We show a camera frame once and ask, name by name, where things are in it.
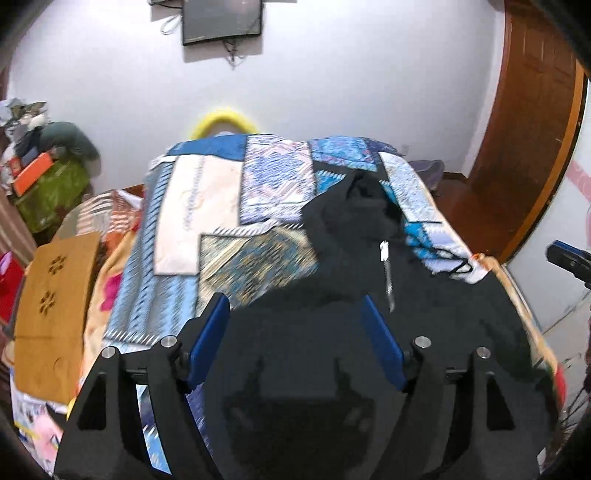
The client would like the black zip hoodie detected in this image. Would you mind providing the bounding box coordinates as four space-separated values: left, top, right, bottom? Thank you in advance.
204 171 557 479

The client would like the wooden laptop tray table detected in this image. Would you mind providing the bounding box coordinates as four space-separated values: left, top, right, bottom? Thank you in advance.
14 232 100 404

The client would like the wooden door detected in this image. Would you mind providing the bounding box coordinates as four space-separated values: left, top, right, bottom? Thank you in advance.
468 1 585 262

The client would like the striped folded cloth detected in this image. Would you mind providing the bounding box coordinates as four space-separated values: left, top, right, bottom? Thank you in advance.
76 190 143 237

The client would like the blue patchwork bed quilt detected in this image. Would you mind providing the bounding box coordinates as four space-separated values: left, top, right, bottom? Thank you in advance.
102 133 491 476

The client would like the orange box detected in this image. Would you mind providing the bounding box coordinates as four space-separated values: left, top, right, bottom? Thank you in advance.
13 152 53 197

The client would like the dark green plush pillow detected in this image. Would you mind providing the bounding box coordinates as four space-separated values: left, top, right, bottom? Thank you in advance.
39 122 100 161

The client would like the small wall monitor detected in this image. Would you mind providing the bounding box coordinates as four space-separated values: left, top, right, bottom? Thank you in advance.
181 0 263 46

